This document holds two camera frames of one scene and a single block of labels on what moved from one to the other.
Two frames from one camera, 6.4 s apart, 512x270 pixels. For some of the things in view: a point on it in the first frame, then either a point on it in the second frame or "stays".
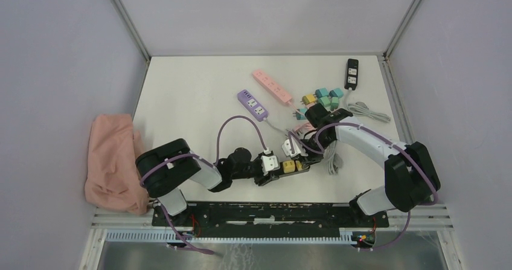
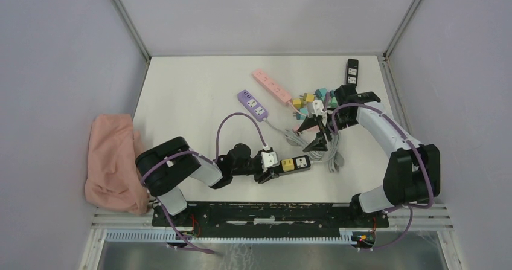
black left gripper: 261,179 stays
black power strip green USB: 351,74 stays
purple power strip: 249,102 stays
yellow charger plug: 299,165 to 297,103
